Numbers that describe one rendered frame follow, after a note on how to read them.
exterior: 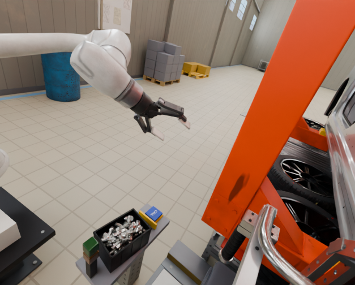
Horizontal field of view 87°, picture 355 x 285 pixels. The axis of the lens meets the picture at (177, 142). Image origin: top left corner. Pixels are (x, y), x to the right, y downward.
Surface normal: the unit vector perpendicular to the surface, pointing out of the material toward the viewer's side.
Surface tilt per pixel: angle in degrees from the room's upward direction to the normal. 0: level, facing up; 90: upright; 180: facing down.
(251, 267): 0
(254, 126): 90
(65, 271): 0
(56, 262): 0
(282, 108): 90
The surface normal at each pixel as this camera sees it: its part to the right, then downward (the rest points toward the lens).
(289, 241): -0.56, 0.31
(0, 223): 0.18, -0.83
